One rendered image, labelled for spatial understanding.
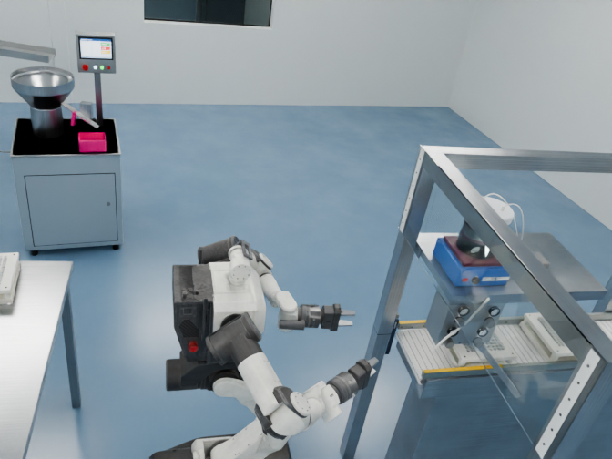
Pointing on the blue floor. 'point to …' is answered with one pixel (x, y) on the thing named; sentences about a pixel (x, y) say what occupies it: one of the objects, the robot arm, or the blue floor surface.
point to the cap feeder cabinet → (67, 188)
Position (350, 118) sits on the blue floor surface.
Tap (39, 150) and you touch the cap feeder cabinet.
